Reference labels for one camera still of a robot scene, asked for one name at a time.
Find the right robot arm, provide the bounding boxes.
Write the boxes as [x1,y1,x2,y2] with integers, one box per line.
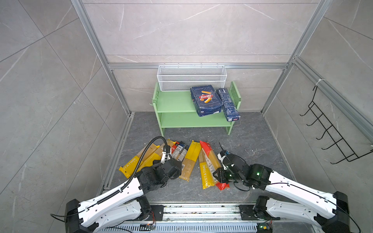
[213,150,350,233]

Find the white wire mesh basket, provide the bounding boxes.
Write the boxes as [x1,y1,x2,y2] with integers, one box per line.
[157,65,227,91]

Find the yellow Pastatime spaghetti bag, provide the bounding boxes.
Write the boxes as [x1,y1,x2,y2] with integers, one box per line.
[198,149,215,189]

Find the black wire hook rack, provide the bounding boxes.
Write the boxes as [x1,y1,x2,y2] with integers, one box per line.
[300,85,373,165]

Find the long blue spaghetti box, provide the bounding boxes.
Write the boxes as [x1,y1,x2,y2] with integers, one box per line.
[216,88,241,122]

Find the clear black label pasta bag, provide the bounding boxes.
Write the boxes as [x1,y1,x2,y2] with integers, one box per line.
[172,142,188,162]

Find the blue Barilla rigatoni box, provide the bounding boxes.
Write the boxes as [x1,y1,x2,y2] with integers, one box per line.
[190,85,222,117]

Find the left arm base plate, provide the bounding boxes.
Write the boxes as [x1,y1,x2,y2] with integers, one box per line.
[145,205,165,222]

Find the red spaghetti bag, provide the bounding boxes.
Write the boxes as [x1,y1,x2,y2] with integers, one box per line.
[171,141,180,156]
[200,141,230,190]

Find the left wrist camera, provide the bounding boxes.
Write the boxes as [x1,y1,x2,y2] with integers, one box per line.
[160,145,172,164]

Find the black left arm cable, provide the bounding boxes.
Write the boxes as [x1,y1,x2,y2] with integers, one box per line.
[119,136,169,190]

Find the yellow pasta bag far left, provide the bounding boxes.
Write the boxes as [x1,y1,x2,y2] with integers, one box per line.
[119,143,160,179]

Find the yellow pasta bag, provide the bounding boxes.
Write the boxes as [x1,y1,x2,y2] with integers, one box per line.
[137,143,165,172]
[119,143,160,179]

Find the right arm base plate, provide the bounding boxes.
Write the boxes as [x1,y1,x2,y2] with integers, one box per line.
[239,204,280,220]

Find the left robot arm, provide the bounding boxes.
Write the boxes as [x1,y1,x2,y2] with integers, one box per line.
[64,159,182,233]

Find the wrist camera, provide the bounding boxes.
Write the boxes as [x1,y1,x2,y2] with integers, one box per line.
[218,150,231,170]
[160,145,172,164]

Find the green metal shelf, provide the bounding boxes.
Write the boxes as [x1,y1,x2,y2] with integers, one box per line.
[152,83,235,136]

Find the yellow top brown spaghetti bag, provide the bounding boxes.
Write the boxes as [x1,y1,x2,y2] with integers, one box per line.
[179,141,202,182]

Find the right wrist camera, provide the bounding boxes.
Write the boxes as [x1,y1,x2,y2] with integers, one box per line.
[218,150,231,170]

